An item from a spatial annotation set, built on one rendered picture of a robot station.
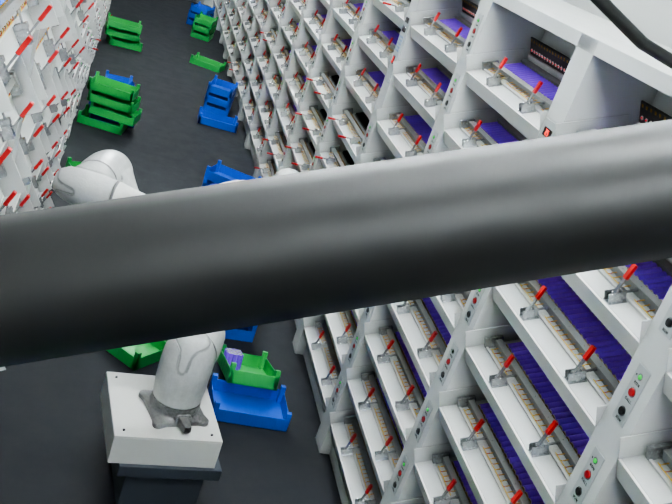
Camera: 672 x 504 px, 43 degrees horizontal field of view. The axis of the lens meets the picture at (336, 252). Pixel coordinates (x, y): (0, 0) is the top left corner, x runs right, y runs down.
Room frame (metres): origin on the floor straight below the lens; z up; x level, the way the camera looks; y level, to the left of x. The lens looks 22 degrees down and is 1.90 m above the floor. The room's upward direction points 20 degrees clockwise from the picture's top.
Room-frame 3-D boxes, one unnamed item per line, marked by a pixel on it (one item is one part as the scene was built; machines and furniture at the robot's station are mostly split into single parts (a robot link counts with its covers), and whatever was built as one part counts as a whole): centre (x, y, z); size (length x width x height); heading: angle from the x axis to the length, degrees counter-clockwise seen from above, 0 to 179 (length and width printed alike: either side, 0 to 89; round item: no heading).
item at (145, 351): (3.02, 0.68, 0.04); 0.30 x 0.20 x 0.08; 64
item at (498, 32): (2.84, -0.27, 0.89); 0.20 x 0.09 x 1.78; 108
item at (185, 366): (2.29, 0.32, 0.47); 0.18 x 0.16 x 0.22; 2
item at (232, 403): (2.87, 0.12, 0.04); 0.30 x 0.20 x 0.08; 108
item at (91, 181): (2.31, 0.75, 0.91); 0.18 x 0.14 x 0.13; 92
